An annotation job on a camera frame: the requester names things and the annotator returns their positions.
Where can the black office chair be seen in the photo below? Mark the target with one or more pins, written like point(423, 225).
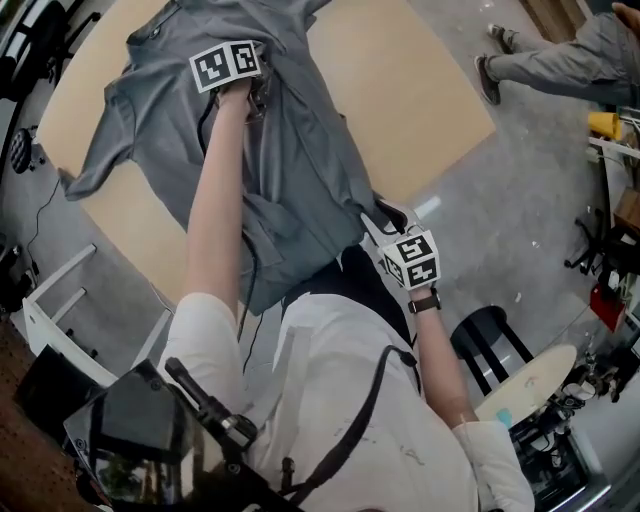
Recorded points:
point(35, 30)
point(605, 245)

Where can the person's black trousers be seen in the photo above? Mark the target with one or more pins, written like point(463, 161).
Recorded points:
point(370, 300)

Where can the grey robe garment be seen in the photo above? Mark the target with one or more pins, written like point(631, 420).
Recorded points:
point(300, 150)

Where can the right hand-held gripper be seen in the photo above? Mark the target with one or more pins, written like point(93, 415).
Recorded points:
point(415, 260)

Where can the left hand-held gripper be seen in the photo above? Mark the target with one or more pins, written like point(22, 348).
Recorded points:
point(225, 65)

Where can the black monitor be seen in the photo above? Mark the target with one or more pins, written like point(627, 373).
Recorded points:
point(55, 380)

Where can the black round stool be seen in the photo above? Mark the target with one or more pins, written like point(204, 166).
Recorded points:
point(482, 325)

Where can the yellow cup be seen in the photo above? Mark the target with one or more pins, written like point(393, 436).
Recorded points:
point(604, 125)

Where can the person's white shirt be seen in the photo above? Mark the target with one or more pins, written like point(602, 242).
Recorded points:
point(325, 400)

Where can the person's right forearm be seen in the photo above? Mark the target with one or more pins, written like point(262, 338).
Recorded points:
point(440, 360)

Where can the white shelf unit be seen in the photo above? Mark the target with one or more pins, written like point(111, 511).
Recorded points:
point(615, 150)

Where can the curved wooden boards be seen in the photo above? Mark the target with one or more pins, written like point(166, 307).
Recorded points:
point(555, 17)

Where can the black tufted stool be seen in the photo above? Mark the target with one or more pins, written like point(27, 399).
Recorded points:
point(20, 150)

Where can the white side table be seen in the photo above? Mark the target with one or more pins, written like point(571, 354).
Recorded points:
point(40, 320)

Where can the person's left forearm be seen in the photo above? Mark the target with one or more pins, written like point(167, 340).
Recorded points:
point(215, 200)

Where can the cardboard box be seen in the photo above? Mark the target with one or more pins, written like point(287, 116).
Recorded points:
point(629, 210)

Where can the round white table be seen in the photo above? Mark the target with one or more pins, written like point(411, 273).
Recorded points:
point(530, 380)

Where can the black equipment pack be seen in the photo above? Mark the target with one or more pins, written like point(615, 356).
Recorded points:
point(140, 430)

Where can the red box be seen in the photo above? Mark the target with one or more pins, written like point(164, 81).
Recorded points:
point(607, 305)

